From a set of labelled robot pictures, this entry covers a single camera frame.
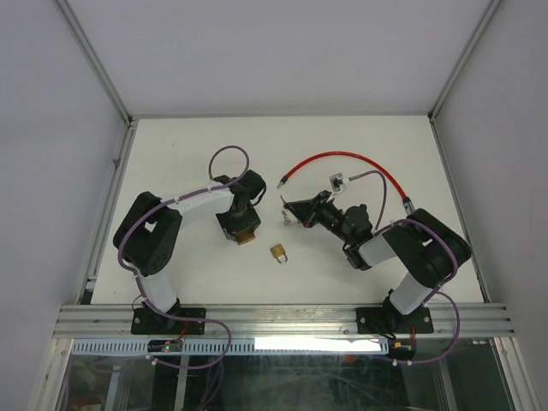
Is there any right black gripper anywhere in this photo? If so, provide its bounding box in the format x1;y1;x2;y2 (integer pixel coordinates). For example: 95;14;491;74
285;189;354;245

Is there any large brass padlock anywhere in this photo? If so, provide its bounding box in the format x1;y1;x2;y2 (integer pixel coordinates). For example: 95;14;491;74
235;230;256;245

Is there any red cable lock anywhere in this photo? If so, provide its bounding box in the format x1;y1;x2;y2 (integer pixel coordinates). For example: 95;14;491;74
276;150;416;215

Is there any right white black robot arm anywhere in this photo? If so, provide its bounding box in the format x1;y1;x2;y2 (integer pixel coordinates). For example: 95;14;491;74
283;191;472;336

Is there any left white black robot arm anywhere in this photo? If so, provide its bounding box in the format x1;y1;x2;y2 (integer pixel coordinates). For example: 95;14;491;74
113;170;266;333

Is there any small brass padlock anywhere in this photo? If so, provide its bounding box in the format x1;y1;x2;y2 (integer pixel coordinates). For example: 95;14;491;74
270;244;288;265

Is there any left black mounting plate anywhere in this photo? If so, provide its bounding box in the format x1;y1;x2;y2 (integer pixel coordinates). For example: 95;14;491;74
130;306;206;336

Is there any black mounting plate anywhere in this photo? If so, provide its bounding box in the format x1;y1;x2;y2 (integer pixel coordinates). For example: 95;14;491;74
130;306;206;336
355;307;434;337

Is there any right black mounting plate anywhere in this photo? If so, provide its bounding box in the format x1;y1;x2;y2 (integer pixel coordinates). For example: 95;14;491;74
355;307;434;337

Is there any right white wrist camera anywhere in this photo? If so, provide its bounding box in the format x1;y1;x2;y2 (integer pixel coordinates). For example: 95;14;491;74
329;173;350;200

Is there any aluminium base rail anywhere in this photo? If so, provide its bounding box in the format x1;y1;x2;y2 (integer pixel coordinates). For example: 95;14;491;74
53;303;515;339

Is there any white slotted cable duct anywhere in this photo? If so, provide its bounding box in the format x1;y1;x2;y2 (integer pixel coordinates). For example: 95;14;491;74
72;337;389;357

